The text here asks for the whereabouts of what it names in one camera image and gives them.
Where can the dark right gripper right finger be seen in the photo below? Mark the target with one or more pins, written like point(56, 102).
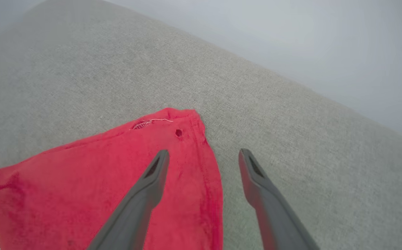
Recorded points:
point(273, 215)

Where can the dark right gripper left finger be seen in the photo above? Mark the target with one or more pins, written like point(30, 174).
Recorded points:
point(138, 208)

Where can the grey fabric sofa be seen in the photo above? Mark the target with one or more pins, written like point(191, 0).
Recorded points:
point(291, 139)

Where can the red basketball jersey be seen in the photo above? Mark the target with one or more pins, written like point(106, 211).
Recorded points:
point(82, 180)

